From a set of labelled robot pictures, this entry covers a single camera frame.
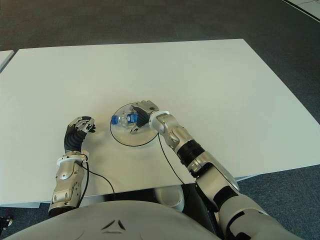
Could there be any white neighbouring table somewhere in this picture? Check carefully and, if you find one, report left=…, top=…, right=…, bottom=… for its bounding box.
left=0, top=49, right=15, bottom=72

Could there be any white plate black rim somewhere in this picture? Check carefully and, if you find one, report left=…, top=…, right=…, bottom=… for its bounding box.
left=109, top=100, right=163, bottom=148

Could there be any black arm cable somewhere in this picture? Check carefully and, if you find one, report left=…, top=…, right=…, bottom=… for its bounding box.
left=74, top=159, right=116, bottom=195
left=156, top=132, right=186, bottom=186

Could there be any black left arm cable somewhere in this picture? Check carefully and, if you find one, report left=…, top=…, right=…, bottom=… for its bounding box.
left=74, top=159, right=116, bottom=195

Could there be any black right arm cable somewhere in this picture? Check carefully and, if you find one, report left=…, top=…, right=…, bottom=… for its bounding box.
left=156, top=132, right=186, bottom=186

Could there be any clear water bottle blue cap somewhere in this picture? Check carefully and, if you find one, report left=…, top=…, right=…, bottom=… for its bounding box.
left=110, top=111, right=141, bottom=128

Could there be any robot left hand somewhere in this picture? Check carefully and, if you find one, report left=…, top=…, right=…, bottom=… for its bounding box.
left=63, top=115, right=97, bottom=154

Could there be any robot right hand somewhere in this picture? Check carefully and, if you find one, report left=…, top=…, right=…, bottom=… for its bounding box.
left=128, top=99, right=161, bottom=135

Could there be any grey robot torso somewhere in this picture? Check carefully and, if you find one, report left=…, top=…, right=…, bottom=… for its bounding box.
left=0, top=199, right=221, bottom=240

